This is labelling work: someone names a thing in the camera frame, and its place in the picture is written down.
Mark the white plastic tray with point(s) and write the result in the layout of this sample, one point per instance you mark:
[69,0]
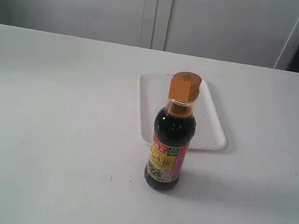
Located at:
[152,96]

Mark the dark soy sauce bottle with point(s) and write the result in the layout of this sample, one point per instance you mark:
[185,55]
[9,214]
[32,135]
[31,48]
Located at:
[174,128]

